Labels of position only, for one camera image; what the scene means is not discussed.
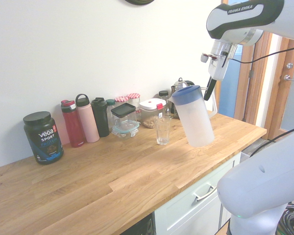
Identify glass French press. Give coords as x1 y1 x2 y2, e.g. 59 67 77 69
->
171 97 181 120

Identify wooden door with glass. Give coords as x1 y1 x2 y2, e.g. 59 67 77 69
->
269 34 294 141

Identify cereal container white lid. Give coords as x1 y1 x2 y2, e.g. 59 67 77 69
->
139 98 167 129

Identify black undercounter appliance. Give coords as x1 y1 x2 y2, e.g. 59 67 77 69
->
120 212 154 235

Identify white drawer with handle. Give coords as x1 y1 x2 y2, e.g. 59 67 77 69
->
153 151 242 235

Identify stainless steel dishwasher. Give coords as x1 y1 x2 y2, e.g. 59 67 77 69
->
240 139 268 167

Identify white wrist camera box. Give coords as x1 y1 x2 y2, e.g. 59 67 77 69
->
200 52 221 63

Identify chrome electric kettle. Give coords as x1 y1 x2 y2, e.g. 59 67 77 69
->
171 77 196 98

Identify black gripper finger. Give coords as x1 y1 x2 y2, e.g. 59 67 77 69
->
204 76 218 101

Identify square container with black lid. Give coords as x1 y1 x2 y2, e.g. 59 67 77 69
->
110 102 138 133

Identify red water bottle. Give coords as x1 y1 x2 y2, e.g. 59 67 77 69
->
60 99 85 148

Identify glass jar with black lid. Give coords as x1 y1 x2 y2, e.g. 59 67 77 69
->
158 90 169 108

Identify wooden door frame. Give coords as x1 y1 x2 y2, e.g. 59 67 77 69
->
234 30 281 134

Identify glass jar red checkered lid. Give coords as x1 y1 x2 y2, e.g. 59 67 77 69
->
114 96 129 107
126 93 141 111

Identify translucent pitcher with blue lid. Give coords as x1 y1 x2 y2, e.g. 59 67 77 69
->
167 85 219 148

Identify silver drawer handle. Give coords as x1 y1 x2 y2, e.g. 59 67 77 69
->
193 185 218 202

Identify black round wall clock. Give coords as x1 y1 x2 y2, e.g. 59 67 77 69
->
123 0 156 5

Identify glass container with teal lid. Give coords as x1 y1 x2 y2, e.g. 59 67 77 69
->
111 120 140 140

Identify clear drinking glass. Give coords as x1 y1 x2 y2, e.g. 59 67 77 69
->
153 116 172 145

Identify black shaker bottle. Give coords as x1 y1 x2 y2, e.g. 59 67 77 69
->
91 97 110 138

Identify black Vega protein tub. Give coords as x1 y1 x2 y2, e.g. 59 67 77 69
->
23 111 64 165

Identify coiled black and yellow cables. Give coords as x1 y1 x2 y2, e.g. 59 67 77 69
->
276 203 294 235

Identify glass jar with green lid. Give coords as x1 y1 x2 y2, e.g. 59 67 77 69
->
105 99 117 114

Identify pink water bottle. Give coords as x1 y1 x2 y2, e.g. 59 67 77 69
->
75 94 100 143

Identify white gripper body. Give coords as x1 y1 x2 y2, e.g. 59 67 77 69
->
208 53 230 82

